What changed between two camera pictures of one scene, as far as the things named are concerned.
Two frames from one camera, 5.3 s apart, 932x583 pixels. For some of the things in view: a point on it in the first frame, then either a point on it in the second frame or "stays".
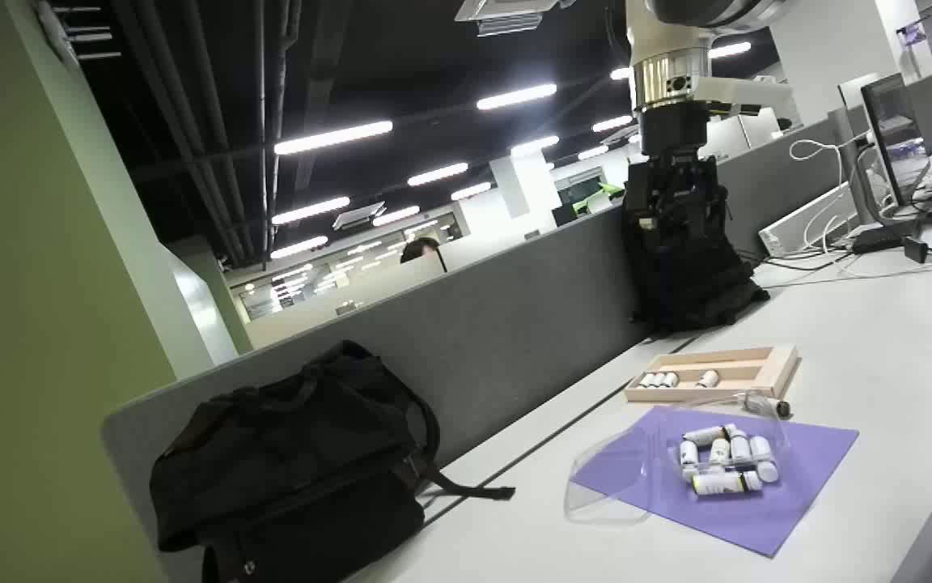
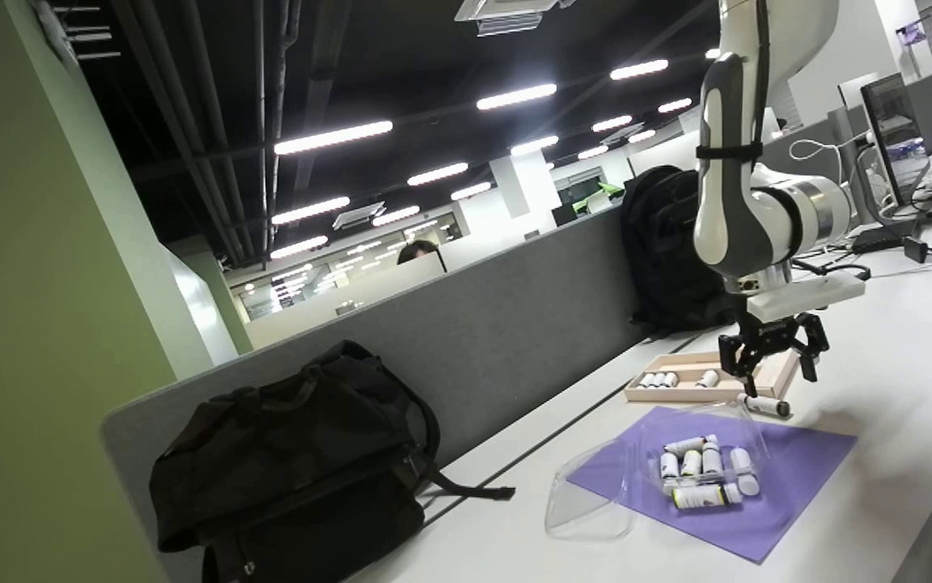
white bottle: [726, 485] -> [707, 498]
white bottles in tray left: [657, 381] stays
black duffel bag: [315, 475] stays
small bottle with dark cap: [769, 406] stays
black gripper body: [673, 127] -> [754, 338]
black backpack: [677, 245] stays
